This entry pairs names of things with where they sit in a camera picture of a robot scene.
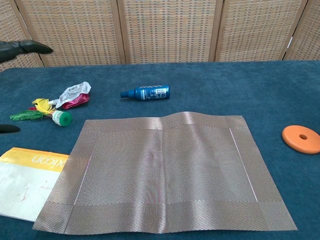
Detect feather shuttlecock with green base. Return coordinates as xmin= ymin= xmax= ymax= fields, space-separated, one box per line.
xmin=9 ymin=98 xmax=73 ymax=127

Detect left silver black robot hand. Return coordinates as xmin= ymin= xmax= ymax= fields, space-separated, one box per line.
xmin=0 ymin=39 xmax=54 ymax=134

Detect blue spray bottle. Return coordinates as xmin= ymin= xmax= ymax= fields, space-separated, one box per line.
xmin=120 ymin=84 xmax=171 ymax=101

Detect gray woven placemat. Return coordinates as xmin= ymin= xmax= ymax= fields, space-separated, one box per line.
xmin=32 ymin=111 xmax=298 ymax=235

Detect orange disc with hole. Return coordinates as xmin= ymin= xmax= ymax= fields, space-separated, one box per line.
xmin=281 ymin=124 xmax=320 ymax=155

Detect woven wooden folding screen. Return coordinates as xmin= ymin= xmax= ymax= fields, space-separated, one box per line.
xmin=0 ymin=0 xmax=320 ymax=73

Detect yellow white Lexicon book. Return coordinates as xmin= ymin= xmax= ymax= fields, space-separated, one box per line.
xmin=0 ymin=146 xmax=70 ymax=223

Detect blue carpet table cover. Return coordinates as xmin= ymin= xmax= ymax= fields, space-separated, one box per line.
xmin=0 ymin=59 xmax=320 ymax=240

